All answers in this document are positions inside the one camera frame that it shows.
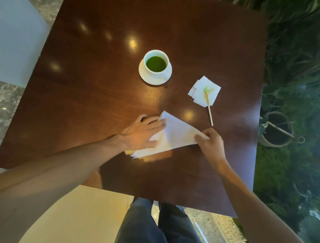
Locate person's right hand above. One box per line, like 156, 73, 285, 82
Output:
194, 128, 227, 171

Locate person's left hand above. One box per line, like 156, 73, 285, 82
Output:
121, 114, 167, 152

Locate large white paper napkin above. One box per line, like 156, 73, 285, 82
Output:
130, 111, 210, 159

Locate person's right forearm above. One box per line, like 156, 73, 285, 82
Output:
216, 159, 304, 243

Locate person's left forearm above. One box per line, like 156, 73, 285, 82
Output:
0, 135, 128, 243

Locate wooden stir stick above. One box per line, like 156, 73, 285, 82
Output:
203, 87, 214, 127

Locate white ceramic saucer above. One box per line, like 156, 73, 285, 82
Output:
138, 58, 173, 86

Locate small stained white napkin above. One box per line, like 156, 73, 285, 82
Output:
187, 76, 222, 108

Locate white ceramic cup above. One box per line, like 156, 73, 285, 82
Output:
143, 50, 170, 80

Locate green matcha drink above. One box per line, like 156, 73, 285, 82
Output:
146, 56, 167, 73

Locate round plant pot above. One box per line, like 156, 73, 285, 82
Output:
257, 111, 296, 148

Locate bamboo plant stake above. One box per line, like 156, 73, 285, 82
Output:
259, 116, 296, 139

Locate person's blue jeans legs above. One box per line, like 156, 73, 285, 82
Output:
114, 197, 202, 243

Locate cream chair seat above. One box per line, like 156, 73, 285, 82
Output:
18, 185, 135, 243

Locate green leafy plants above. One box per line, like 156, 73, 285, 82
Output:
231, 0, 320, 243

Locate grey upholstered seat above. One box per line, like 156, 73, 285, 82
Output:
0, 0, 52, 88

